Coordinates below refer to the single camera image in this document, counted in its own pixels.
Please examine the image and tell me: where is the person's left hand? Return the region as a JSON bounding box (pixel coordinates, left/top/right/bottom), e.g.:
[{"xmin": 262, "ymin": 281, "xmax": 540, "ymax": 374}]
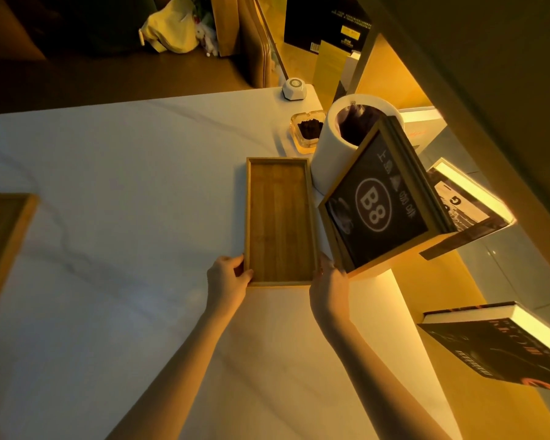
[{"xmin": 206, "ymin": 255, "xmax": 254, "ymax": 319}]

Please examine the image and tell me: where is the person's right hand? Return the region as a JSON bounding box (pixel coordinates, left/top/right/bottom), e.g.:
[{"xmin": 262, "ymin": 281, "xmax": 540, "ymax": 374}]
[{"xmin": 309, "ymin": 253, "xmax": 350, "ymax": 324}]

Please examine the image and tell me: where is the rectangular wooden tray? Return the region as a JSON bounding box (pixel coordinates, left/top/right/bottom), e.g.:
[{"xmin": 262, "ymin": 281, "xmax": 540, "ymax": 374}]
[{"xmin": 243, "ymin": 157, "xmax": 321, "ymax": 288}]

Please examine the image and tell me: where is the person's right forearm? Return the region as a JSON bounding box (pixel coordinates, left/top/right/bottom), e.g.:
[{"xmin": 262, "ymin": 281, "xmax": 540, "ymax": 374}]
[{"xmin": 313, "ymin": 313, "xmax": 452, "ymax": 440}]

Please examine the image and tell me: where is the person's left forearm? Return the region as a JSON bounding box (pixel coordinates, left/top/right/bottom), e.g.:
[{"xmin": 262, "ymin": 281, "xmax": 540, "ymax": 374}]
[{"xmin": 104, "ymin": 307, "xmax": 232, "ymax": 440}]

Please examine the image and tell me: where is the white cylindrical bin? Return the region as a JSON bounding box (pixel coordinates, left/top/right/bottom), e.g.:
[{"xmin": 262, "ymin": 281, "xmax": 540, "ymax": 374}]
[{"xmin": 310, "ymin": 93, "xmax": 405, "ymax": 196}]

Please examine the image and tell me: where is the glass ashtray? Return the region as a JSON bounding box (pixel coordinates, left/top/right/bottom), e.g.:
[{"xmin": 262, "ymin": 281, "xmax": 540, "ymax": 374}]
[{"xmin": 290, "ymin": 111, "xmax": 327, "ymax": 155}]

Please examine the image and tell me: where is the dark bin liner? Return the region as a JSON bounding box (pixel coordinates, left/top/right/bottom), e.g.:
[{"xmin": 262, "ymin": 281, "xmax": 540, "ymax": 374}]
[{"xmin": 337, "ymin": 103, "xmax": 387, "ymax": 147}]

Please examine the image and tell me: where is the black white acrylic sign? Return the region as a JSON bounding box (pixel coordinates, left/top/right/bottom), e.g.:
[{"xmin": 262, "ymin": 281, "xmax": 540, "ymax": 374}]
[{"xmin": 419, "ymin": 157, "xmax": 516, "ymax": 261}]

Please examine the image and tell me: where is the white box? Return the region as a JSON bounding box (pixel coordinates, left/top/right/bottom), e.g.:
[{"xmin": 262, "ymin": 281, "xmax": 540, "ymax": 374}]
[{"xmin": 398, "ymin": 106, "xmax": 448, "ymax": 155}]

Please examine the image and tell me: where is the white call button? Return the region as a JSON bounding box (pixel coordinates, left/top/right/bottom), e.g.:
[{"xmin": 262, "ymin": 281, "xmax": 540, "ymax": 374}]
[{"xmin": 282, "ymin": 78, "xmax": 308, "ymax": 101}]

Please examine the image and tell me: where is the black book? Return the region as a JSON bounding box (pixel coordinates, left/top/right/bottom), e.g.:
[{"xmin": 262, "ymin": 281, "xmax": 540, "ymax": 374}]
[{"xmin": 417, "ymin": 301, "xmax": 550, "ymax": 394}]

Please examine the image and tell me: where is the tan leather chair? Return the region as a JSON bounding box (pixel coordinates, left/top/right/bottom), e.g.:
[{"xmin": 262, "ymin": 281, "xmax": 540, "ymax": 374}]
[{"xmin": 236, "ymin": 0, "xmax": 280, "ymax": 89}]

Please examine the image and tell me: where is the black cardboard box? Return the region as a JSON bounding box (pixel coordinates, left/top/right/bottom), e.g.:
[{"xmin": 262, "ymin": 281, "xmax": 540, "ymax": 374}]
[{"xmin": 284, "ymin": 0, "xmax": 373, "ymax": 54}]

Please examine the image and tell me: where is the white plush toy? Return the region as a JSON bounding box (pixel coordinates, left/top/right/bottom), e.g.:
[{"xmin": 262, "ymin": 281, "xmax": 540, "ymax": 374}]
[{"xmin": 195, "ymin": 13, "xmax": 219, "ymax": 57}]

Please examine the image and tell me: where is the yellow bag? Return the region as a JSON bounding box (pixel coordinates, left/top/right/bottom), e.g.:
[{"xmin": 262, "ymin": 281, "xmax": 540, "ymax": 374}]
[{"xmin": 138, "ymin": 0, "xmax": 200, "ymax": 54}]

